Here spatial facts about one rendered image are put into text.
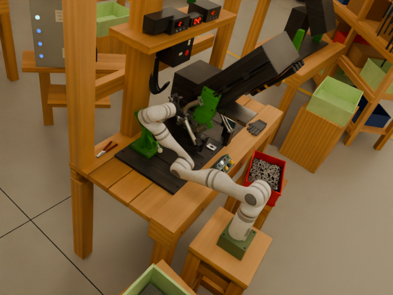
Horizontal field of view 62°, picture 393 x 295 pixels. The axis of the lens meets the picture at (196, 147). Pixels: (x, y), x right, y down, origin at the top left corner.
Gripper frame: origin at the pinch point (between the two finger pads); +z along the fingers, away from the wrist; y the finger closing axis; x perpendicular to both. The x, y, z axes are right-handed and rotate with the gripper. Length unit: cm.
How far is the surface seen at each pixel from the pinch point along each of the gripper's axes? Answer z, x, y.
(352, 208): 184, -34, -143
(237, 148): 41, -2, -35
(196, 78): 28.1, 2.1, 14.3
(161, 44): -15.5, -8.6, 29.8
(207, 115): 18.5, -2.1, -8.6
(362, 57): 324, -74, -4
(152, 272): -58, 5, -62
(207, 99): 18.4, -5.0, -0.3
